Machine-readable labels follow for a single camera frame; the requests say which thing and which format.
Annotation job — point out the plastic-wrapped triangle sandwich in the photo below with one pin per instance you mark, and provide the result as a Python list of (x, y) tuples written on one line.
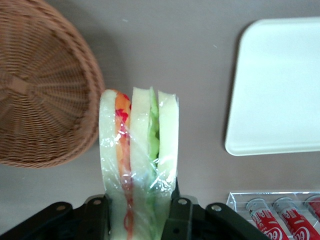
[(140, 150)]

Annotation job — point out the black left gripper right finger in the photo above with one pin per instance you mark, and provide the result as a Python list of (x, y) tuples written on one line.
[(177, 217)]

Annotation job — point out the red cola bottle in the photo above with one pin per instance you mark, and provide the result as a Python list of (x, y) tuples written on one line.
[(313, 207), (295, 222), (265, 222)]

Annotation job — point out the brown round wicker basket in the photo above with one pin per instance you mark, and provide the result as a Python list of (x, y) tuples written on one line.
[(37, 87)]

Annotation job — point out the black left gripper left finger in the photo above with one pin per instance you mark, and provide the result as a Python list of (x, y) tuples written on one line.
[(97, 217)]

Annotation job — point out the cream plastic tray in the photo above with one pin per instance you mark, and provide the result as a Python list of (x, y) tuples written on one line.
[(277, 87)]

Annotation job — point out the clear acrylic bottle rack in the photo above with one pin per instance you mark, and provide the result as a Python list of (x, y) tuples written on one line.
[(237, 201)]

